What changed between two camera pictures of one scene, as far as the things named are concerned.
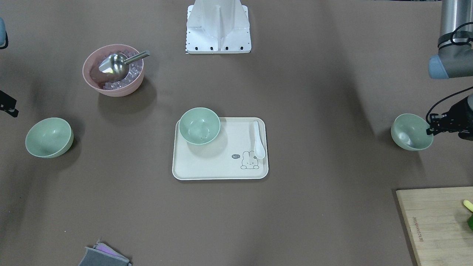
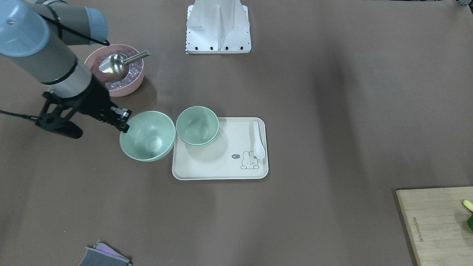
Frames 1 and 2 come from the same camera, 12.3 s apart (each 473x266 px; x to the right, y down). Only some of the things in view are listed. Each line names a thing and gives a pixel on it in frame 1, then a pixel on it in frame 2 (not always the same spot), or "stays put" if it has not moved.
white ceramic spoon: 259,150 stays put
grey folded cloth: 102,255 stays put
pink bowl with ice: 106,84 stays put
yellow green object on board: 469,205 stays put
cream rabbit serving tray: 231,156 stays put
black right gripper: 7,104 to 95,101
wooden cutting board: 437,219 stays put
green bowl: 409,131 to 197,125
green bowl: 49,137 to 150,136
